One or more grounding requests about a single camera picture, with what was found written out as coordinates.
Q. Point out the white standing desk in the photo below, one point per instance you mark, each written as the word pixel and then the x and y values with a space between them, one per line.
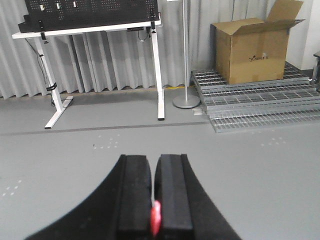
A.
pixel 38 36

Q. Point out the grey curtain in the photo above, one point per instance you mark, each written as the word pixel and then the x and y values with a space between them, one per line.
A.
pixel 115 60

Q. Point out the open cardboard box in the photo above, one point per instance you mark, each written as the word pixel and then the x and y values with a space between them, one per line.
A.
pixel 255 50

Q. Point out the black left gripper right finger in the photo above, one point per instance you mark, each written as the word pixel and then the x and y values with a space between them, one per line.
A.
pixel 186 210

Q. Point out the metal grating stack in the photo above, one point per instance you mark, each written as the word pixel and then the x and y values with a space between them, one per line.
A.
pixel 236 107

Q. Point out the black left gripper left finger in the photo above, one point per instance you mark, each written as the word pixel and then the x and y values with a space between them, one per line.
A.
pixel 118 209

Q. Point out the grey floor stand pole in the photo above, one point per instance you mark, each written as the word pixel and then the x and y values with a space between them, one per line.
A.
pixel 187 101

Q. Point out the red plastic spoon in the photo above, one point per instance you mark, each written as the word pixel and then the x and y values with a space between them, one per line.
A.
pixel 155 218

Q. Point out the black pegboard panel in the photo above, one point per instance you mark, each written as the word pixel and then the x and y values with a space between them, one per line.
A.
pixel 53 15

